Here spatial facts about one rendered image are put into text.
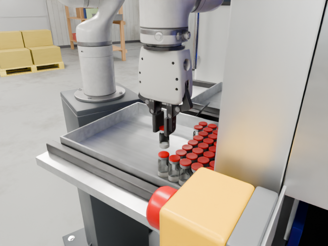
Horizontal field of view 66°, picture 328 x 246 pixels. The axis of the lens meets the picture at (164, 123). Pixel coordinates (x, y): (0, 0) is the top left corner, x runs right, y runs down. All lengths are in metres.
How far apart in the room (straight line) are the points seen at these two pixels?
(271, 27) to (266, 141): 0.09
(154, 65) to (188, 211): 0.31
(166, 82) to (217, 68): 0.89
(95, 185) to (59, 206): 1.36
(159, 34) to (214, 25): 0.90
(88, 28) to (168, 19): 0.52
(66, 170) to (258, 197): 0.39
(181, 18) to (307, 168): 0.30
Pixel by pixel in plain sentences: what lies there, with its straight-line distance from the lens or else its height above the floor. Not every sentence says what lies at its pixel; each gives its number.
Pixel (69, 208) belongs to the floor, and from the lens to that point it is 1.80.
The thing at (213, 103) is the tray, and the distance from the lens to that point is 0.84.
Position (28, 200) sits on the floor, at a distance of 1.97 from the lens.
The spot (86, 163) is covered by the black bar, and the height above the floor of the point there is 0.90.
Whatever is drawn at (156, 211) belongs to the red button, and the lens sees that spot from 0.24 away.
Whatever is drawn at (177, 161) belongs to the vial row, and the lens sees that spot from 0.44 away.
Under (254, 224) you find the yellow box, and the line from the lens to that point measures 0.20.
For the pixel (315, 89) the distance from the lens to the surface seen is 0.22.
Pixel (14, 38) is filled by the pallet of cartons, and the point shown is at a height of 0.61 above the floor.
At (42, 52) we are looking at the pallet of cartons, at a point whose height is 0.36.
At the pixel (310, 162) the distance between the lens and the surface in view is 0.24.
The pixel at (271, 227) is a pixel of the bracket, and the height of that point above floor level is 1.02.
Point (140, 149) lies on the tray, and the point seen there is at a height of 0.88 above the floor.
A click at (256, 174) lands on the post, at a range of 0.25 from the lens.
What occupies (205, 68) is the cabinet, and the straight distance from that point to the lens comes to 1.35.
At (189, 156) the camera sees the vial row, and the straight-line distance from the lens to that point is 0.45.
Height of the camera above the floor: 1.17
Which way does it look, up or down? 25 degrees down
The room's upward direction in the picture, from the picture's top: straight up
